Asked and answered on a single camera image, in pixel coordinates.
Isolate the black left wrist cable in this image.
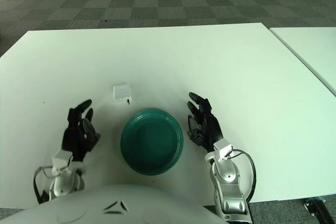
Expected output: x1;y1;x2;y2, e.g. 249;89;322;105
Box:
33;165;55;205

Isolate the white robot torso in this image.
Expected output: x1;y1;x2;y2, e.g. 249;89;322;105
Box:
0;184;225;224

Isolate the white cube charger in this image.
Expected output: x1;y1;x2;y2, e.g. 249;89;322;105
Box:
112;84;132;105

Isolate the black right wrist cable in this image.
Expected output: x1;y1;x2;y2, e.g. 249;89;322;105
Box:
227;149;257;204

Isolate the dark green round plate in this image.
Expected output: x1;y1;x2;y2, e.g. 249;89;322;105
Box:
120;107;184;176

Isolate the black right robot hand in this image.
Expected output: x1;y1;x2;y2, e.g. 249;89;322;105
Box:
186;92;225;154

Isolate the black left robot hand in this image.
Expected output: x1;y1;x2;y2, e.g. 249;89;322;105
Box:
61;99;101;162

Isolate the black table leg base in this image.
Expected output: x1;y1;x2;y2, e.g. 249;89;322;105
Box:
303;197;336;224

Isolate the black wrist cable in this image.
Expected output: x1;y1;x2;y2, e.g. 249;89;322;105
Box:
33;165;55;205
227;149;257;204

